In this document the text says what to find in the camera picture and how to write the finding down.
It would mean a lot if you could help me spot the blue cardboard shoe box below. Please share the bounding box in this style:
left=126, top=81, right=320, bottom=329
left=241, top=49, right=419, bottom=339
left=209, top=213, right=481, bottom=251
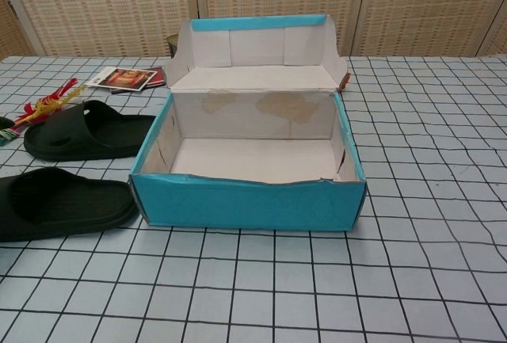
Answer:
left=129, top=13, right=368, bottom=232

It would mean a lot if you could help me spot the white photo postcard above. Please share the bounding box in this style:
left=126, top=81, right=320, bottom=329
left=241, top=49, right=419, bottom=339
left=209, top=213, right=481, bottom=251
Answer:
left=87, top=66, right=156, bottom=93

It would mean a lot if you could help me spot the red yellow feather toy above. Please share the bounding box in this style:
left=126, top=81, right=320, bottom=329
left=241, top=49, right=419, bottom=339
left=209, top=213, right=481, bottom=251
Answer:
left=0, top=77, right=88, bottom=147

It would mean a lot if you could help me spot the blue checkered tablecloth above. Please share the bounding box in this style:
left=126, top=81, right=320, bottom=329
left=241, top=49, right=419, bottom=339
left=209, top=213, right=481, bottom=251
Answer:
left=0, top=55, right=507, bottom=343

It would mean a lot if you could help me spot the black rubber slipper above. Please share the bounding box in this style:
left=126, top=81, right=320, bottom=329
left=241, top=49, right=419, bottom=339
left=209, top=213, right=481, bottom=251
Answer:
left=23, top=100, right=158, bottom=162
left=0, top=167, right=139, bottom=243

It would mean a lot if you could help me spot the dark red booklet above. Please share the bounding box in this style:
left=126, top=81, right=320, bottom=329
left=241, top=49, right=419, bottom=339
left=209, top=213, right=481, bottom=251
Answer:
left=110, top=67, right=166, bottom=95

